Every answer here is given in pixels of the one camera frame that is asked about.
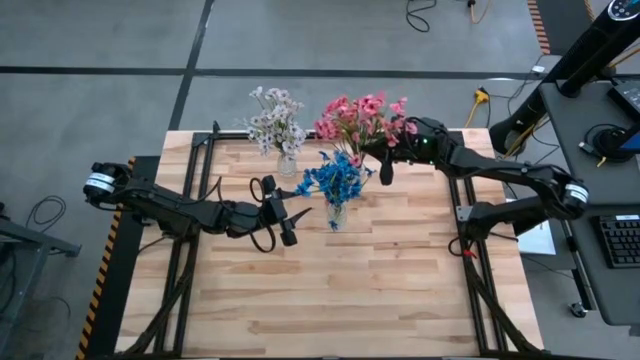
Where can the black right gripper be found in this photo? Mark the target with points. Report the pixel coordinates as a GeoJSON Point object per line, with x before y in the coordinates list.
{"type": "Point", "coordinates": [422, 145]}

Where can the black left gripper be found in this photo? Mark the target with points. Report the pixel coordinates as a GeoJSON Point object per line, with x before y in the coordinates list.
{"type": "Point", "coordinates": [275, 210]}

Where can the ribbed clear glass vase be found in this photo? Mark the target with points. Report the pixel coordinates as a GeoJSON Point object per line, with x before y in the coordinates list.
{"type": "Point", "coordinates": [337, 212]}

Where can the pink artificial flower bunch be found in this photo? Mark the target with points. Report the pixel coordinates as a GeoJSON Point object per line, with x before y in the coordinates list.
{"type": "Point", "coordinates": [325, 130]}
{"type": "Point", "coordinates": [370, 105]}
{"type": "Point", "coordinates": [337, 105]}
{"type": "Point", "coordinates": [400, 107]}

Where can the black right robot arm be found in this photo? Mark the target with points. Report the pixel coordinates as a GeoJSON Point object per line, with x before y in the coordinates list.
{"type": "Point", "coordinates": [510, 175]}

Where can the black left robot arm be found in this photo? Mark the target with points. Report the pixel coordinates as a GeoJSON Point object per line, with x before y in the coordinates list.
{"type": "Point", "coordinates": [175, 207]}

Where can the conical clear glass vase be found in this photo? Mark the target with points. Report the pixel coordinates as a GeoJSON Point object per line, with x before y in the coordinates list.
{"type": "Point", "coordinates": [287, 166]}

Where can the loose blue petal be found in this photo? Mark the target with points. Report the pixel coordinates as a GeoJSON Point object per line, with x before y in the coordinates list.
{"type": "Point", "coordinates": [333, 226]}

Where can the small white power adapter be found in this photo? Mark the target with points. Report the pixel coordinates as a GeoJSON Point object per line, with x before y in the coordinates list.
{"type": "Point", "coordinates": [538, 69]}

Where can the white paper sheet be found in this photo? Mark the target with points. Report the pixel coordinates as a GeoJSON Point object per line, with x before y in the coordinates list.
{"type": "Point", "coordinates": [537, 242]}

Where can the black platform with hazard stripes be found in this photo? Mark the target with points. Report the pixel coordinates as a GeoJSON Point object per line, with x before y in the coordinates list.
{"type": "Point", "coordinates": [115, 280]}

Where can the dark grey desk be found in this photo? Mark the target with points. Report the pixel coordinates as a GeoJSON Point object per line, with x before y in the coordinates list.
{"type": "Point", "coordinates": [575, 125]}

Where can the black hazard-striped floor mat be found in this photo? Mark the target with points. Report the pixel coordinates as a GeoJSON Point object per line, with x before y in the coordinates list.
{"type": "Point", "coordinates": [560, 20]}

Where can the black tower fan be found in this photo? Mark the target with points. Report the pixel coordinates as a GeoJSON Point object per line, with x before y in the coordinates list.
{"type": "Point", "coordinates": [585, 50]}

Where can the black flat desk device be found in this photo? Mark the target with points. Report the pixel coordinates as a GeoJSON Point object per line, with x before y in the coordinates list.
{"type": "Point", "coordinates": [627, 97]}

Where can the black caster wheel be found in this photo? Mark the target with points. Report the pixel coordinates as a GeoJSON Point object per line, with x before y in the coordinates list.
{"type": "Point", "coordinates": [578, 310]}

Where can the black keyboard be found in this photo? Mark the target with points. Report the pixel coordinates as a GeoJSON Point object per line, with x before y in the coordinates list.
{"type": "Point", "coordinates": [620, 242]}

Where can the grey metal bracket plate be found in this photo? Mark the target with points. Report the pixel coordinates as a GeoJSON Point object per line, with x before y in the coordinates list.
{"type": "Point", "coordinates": [462, 213]}

